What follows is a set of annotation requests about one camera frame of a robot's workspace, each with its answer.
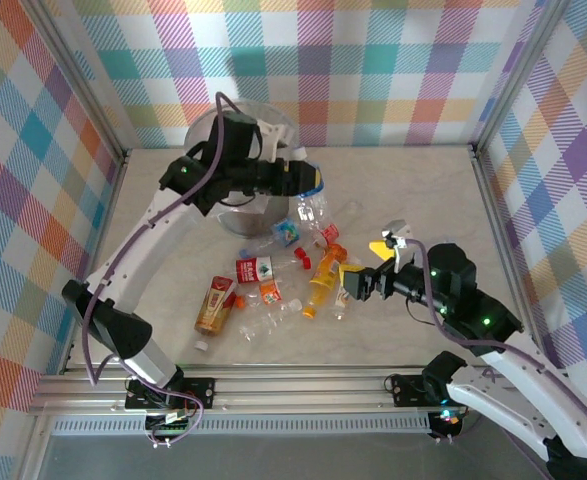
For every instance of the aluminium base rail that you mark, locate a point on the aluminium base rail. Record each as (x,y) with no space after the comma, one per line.
(298,390)

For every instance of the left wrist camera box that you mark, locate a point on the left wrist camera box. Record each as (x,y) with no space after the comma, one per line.
(275,132)

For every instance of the crushed clear bottle white cap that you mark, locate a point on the crushed clear bottle white cap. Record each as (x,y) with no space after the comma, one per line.
(295,303)

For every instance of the small bottle orange label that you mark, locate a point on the small bottle orange label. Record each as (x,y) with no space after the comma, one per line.
(269,293)

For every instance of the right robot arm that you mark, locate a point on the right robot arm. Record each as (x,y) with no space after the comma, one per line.
(498,405)

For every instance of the cream label bottle green cap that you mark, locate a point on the cream label bottle green cap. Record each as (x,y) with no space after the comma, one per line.
(342,300)

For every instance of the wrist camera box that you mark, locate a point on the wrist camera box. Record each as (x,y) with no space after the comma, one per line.
(398,231)
(275,132)

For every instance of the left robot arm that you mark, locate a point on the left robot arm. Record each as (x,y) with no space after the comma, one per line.
(138,240)

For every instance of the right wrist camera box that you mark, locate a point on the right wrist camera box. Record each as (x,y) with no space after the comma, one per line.
(398,231)

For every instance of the aluminium frame post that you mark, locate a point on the aluminium frame post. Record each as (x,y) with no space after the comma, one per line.
(515,75)
(80,82)

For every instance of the red gold tea bottle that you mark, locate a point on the red gold tea bottle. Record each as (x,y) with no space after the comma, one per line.
(216,303)

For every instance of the metal mesh waste bin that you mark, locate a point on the metal mesh waste bin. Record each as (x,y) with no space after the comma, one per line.
(253,220)

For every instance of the clear plastic bin liner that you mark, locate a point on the clear plastic bin liner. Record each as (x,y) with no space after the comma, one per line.
(199,131)

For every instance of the clear bottle red green label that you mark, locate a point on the clear bottle red green label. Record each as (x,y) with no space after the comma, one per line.
(253,270)

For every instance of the orange juice bottle yellow label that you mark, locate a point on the orange juice bottle yellow label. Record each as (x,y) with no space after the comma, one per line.
(324,272)

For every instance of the small clear unlabelled bottle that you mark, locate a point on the small clear unlabelled bottle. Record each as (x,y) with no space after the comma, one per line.
(354,206)

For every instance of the aluminium table side rail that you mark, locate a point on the aluminium table side rail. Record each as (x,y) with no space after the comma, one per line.
(115,185)
(494,210)

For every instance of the clear bottle blue colourful label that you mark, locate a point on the clear bottle blue colourful label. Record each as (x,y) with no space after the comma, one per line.
(286,232)

